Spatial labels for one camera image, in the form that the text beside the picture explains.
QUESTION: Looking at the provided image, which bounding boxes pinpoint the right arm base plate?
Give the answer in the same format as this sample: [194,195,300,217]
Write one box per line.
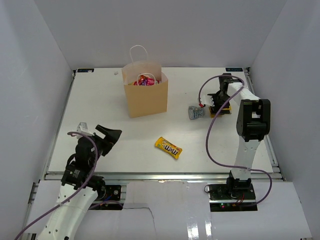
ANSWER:
[203,184,258,213]

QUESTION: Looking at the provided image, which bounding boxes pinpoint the yellow snack bar packet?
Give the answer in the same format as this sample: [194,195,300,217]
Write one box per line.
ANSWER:
[208,106,233,118]

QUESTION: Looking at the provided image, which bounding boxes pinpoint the yellow M&M's packet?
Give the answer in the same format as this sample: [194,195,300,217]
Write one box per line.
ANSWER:
[154,137,183,160]

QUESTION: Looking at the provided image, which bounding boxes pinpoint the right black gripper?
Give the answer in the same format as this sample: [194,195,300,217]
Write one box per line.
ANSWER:
[208,92,233,116]

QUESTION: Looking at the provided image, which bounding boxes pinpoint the colourful Fox's candy bag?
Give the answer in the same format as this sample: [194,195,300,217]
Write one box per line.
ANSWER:
[129,74,161,86]

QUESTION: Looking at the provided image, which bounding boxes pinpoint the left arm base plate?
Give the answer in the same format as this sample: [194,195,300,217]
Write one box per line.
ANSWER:
[96,185,122,201]

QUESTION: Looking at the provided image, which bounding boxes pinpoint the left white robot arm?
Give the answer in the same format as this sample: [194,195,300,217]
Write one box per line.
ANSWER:
[37,122,122,240]

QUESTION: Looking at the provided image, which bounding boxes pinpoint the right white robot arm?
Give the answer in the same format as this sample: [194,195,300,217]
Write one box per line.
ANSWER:
[208,73,271,200]

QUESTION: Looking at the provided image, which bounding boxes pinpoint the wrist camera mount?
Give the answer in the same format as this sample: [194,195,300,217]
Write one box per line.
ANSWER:
[68,122,93,139]
[198,94,215,108]

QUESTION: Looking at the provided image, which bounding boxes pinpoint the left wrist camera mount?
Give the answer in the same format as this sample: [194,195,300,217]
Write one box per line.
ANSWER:
[68,122,93,139]

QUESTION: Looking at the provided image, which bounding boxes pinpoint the brown paper bag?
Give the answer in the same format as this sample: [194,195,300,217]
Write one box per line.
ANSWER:
[121,49,169,118]

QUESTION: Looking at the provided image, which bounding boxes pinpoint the silver foil snack packet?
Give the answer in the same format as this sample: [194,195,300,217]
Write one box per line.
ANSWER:
[188,106,206,120]

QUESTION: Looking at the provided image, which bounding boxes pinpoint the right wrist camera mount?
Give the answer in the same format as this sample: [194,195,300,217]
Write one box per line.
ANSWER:
[198,94,215,108]

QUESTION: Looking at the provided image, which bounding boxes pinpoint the aluminium table frame rail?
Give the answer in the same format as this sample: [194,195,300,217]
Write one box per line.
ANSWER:
[44,172,283,181]

